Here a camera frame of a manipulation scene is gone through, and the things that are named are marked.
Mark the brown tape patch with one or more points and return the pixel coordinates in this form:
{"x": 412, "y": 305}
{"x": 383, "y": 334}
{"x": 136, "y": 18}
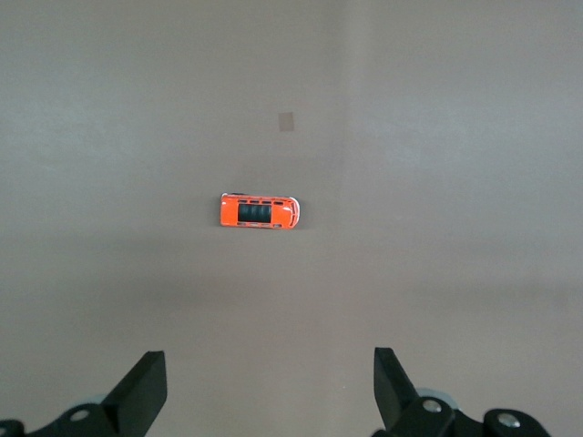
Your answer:
{"x": 286, "y": 122}

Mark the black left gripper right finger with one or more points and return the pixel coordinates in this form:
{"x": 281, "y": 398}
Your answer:
{"x": 401, "y": 409}

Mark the orange toy bus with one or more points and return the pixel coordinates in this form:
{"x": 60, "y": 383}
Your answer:
{"x": 230, "y": 214}

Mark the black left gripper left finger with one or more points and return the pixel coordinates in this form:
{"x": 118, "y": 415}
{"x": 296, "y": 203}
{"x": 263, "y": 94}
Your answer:
{"x": 132, "y": 400}

